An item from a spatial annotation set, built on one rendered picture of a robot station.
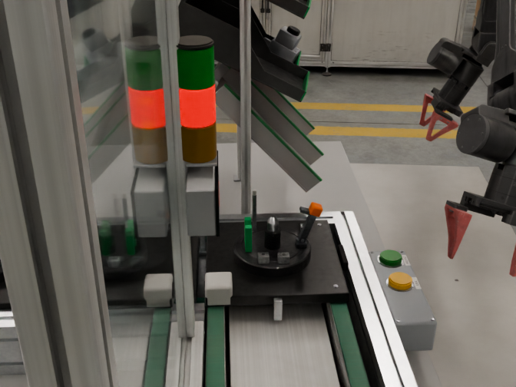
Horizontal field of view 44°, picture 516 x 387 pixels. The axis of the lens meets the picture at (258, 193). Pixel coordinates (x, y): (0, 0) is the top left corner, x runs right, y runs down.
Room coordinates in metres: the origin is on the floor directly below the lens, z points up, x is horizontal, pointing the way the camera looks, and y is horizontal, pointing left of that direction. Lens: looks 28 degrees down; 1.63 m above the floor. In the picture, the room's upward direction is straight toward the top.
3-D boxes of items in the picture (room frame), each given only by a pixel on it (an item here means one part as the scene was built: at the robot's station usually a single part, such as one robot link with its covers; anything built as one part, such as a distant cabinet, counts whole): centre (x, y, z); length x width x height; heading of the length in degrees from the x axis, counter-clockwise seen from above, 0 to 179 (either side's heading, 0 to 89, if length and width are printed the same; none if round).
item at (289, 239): (0.98, -0.03, 0.98); 0.14 x 0.14 x 0.02
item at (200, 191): (0.78, 0.08, 1.29); 0.12 x 0.05 x 0.25; 3
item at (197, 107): (0.78, 0.08, 1.33); 0.05 x 0.05 x 0.05
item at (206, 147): (0.78, 0.08, 1.28); 0.05 x 0.05 x 0.05
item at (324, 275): (0.98, -0.03, 0.96); 0.24 x 0.24 x 0.02; 3
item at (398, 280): (0.91, -0.25, 0.96); 0.04 x 0.04 x 0.02
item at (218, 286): (0.88, 0.07, 0.97); 0.05 x 0.05 x 0.04; 3
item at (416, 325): (0.91, -0.25, 0.93); 0.21 x 0.07 x 0.06; 3
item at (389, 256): (0.98, -0.24, 0.96); 0.04 x 0.04 x 0.02
